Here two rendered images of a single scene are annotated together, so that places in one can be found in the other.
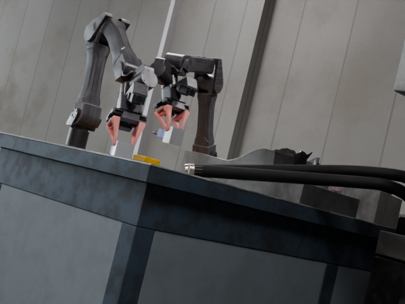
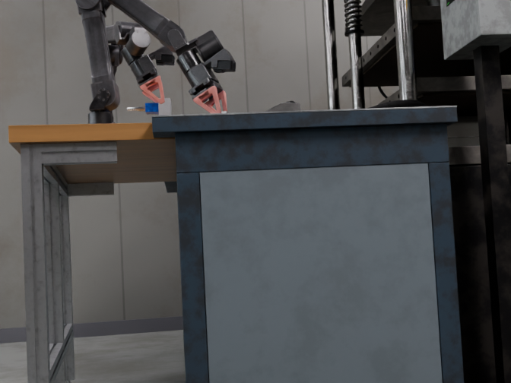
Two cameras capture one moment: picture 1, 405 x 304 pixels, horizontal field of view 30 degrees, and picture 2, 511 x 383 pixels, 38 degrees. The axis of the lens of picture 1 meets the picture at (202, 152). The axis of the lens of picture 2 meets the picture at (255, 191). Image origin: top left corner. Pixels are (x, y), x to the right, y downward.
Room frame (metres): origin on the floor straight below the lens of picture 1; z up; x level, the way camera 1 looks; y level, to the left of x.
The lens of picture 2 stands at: (0.87, 1.74, 0.52)
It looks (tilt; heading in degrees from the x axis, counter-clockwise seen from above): 4 degrees up; 306
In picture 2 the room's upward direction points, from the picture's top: 3 degrees counter-clockwise
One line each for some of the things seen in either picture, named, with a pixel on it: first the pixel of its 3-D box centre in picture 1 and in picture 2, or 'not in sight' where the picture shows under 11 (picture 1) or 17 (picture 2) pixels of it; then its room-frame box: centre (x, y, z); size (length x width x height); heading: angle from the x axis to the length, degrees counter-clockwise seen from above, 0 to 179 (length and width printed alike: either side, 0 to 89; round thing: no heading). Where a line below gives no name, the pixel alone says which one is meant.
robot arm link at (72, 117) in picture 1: (84, 120); (103, 102); (2.36, 0.38, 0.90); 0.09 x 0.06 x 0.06; 126
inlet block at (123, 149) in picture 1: (118, 151); not in sight; (2.12, 0.23, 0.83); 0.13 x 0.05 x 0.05; 20
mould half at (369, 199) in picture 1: (317, 196); not in sight; (2.58, -0.42, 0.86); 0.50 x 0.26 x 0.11; 59
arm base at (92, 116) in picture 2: (76, 140); (99, 126); (2.36, 0.39, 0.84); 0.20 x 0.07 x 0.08; 138
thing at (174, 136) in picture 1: (164, 134); (149, 109); (2.43, 0.13, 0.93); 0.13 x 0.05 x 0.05; 40
